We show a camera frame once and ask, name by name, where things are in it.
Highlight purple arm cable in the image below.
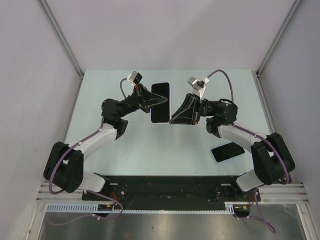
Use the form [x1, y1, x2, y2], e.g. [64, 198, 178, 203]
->
[47, 78, 137, 227]
[204, 69, 291, 235]

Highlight white slotted cable duct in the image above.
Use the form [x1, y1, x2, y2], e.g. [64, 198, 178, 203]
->
[46, 202, 235, 215]

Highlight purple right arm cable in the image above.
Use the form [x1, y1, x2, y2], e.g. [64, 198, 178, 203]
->
[204, 69, 291, 235]

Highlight left aluminium corner post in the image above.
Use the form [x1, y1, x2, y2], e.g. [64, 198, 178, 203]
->
[36, 0, 84, 80]

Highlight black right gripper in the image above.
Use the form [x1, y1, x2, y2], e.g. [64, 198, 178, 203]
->
[167, 93, 218, 125]

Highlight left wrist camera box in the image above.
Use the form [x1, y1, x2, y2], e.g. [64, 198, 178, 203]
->
[126, 70, 143, 87]

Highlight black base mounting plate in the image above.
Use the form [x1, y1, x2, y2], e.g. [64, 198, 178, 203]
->
[82, 174, 262, 202]

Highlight right aluminium corner post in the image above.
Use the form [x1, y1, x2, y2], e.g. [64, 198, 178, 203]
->
[255, 0, 305, 78]

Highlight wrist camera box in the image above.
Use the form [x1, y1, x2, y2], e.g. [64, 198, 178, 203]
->
[187, 77, 206, 99]
[126, 70, 143, 87]

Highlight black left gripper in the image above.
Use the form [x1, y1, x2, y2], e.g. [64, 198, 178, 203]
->
[117, 83, 169, 119]

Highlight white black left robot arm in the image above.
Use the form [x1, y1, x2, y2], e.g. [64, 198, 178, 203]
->
[43, 83, 168, 200]

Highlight aluminium corner post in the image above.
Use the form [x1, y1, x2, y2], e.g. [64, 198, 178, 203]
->
[36, 0, 84, 80]
[255, 0, 305, 78]

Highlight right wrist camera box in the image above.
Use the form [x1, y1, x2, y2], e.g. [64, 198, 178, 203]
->
[187, 77, 206, 99]

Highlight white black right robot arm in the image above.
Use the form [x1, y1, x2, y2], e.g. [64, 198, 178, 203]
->
[169, 93, 296, 201]

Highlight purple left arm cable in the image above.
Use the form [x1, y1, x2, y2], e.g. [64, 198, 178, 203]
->
[47, 78, 137, 227]

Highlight lilac phone case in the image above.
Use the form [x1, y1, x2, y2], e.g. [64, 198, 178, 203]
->
[150, 82, 171, 124]

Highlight aluminium front rail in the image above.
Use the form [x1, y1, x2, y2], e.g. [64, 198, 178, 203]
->
[36, 182, 307, 203]

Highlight light blue phone case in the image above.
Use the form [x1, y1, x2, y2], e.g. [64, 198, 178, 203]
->
[210, 142, 245, 164]

